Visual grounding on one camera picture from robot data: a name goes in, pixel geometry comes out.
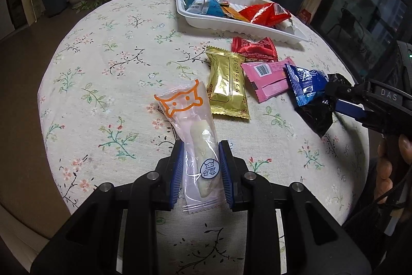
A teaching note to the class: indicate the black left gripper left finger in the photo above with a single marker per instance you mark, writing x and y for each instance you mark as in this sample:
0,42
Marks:
170,170

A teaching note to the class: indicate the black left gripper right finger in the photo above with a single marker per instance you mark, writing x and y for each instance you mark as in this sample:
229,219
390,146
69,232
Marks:
232,173

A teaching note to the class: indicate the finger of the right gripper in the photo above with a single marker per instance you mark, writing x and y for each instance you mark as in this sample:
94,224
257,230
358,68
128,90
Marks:
349,109
336,90

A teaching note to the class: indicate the dark blue snack packet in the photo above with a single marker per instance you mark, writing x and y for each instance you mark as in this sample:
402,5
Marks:
306,84

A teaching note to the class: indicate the clear orange cat snack packet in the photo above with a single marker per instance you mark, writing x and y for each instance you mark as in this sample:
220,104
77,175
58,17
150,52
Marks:
187,108

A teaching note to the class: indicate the large red snack bag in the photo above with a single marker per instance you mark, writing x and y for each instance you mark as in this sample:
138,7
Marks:
265,14

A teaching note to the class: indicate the orange yellow snack stick packet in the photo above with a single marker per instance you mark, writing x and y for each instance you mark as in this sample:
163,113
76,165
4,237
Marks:
233,14

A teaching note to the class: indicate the person's right hand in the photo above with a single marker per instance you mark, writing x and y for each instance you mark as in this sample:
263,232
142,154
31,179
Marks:
384,168

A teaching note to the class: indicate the pink barcode snack packet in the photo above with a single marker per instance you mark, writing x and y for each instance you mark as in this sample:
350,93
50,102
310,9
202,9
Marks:
267,79

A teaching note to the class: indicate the gold snack packet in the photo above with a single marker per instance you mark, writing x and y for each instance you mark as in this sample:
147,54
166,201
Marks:
225,88

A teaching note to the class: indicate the red gift bag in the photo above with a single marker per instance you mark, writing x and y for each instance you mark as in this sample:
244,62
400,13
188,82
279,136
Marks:
305,16

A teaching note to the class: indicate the dark red candy packet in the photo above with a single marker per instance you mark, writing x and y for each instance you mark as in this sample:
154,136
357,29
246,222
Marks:
263,50

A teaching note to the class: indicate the silver red wrapper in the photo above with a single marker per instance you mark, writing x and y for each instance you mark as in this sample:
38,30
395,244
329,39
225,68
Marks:
286,26

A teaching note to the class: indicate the floral tablecloth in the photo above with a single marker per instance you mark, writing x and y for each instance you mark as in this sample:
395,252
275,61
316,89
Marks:
100,121

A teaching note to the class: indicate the white plastic tray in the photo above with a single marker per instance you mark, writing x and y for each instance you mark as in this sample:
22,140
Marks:
235,26

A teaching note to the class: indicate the light blue snack packet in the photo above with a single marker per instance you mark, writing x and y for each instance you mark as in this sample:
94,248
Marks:
204,7

